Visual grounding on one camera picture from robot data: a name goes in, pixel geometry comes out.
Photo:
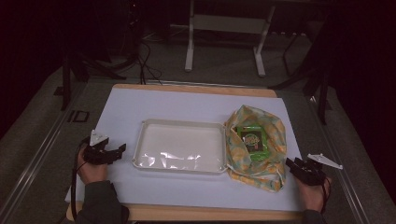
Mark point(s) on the black tripod stand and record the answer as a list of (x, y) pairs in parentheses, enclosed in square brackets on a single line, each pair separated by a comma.
[(66, 84), (323, 93)]

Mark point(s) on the wooden table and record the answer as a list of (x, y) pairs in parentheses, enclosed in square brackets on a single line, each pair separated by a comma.
[(199, 214)]

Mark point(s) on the white table mat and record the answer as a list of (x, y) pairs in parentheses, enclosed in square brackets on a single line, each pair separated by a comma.
[(186, 105)]

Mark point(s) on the white plastic tray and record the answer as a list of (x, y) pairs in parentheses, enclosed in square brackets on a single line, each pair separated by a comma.
[(180, 146)]

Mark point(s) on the person's right hand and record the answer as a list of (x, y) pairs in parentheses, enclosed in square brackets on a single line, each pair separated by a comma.
[(313, 196)]

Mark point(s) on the green snack packet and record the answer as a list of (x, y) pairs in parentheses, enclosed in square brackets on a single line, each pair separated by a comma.
[(253, 143)]

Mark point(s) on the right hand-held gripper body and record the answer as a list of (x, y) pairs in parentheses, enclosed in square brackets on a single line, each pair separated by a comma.
[(313, 172)]

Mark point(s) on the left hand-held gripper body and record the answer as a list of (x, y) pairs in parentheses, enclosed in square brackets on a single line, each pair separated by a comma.
[(95, 152)]

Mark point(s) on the white metal stand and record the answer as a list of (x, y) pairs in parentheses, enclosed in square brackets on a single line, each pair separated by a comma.
[(229, 24)]

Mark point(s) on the black floor bracket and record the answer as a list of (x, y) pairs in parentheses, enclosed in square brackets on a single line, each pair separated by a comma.
[(78, 116)]

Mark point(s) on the person's left hand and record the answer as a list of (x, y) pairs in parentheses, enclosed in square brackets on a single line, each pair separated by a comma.
[(91, 172)]

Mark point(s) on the metal floor rail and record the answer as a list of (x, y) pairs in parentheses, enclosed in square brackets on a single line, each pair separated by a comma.
[(345, 186), (37, 158)]

